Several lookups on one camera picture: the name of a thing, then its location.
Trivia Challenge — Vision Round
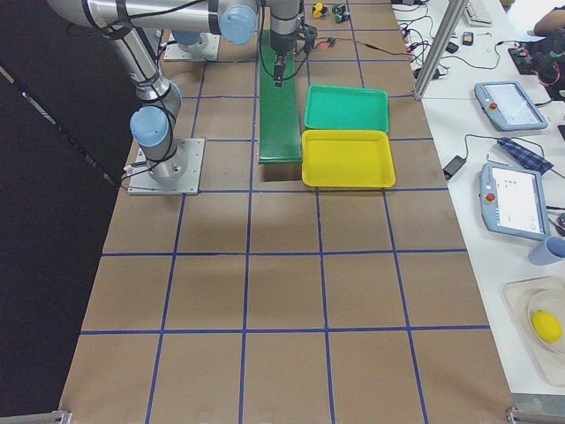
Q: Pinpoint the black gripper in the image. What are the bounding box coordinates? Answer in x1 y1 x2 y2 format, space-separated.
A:
269 15 318 87

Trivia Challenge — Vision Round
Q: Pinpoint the yellow mushroom push button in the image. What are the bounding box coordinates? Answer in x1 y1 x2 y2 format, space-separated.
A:
312 2 328 19

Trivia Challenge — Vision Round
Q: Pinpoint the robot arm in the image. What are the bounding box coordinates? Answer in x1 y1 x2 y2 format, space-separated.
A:
172 1 304 55
49 1 317 186

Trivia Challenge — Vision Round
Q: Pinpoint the green plastic tray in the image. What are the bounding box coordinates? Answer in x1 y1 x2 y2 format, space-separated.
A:
304 85 389 133

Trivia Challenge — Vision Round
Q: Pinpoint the green mushroom push button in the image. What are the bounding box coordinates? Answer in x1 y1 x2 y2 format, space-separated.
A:
334 11 350 24

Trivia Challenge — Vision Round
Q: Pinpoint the green conveyor belt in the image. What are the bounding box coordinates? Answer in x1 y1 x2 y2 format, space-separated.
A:
259 30 302 164

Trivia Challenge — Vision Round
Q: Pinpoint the yellow plastic tray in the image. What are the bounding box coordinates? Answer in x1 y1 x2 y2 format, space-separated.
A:
301 130 396 188

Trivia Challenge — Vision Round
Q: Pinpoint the black phone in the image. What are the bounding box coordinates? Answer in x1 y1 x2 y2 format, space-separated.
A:
462 31 474 46

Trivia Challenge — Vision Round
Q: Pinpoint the white keyboard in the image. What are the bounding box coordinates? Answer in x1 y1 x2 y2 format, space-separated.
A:
463 0 493 27

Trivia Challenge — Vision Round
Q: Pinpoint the black power adapter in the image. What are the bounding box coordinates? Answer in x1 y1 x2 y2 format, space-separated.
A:
442 155 467 181

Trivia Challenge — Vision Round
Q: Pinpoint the upper teach pendant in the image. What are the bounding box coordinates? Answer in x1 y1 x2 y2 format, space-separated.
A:
474 81 548 132

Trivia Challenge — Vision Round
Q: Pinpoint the teach pendant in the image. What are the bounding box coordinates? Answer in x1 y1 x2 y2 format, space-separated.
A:
479 163 550 241
474 81 548 132

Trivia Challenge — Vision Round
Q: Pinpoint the lower teach pendant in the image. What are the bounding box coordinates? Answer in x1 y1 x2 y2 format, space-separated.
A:
479 163 550 241

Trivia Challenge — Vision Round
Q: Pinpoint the blue plaid cloth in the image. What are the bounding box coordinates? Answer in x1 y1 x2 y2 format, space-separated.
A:
497 138 554 175

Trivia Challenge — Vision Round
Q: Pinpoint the light blue cup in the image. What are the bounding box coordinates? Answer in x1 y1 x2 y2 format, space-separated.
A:
528 237 565 266

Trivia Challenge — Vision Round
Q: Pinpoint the white plate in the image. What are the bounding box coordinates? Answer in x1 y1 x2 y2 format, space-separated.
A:
528 289 564 354

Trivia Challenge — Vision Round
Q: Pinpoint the yellow lemon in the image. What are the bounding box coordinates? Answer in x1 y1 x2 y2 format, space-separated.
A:
531 310 562 344

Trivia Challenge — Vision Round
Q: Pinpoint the beige tray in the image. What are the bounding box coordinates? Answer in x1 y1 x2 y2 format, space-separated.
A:
502 276 564 388

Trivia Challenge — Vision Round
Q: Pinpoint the red black wire pair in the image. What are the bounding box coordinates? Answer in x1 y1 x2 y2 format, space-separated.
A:
313 37 416 58

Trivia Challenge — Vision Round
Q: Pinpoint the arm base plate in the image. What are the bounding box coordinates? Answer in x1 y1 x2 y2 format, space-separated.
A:
125 139 205 195
164 31 220 62

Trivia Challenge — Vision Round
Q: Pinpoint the aluminium frame post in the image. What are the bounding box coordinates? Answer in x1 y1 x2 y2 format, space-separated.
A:
413 0 467 100

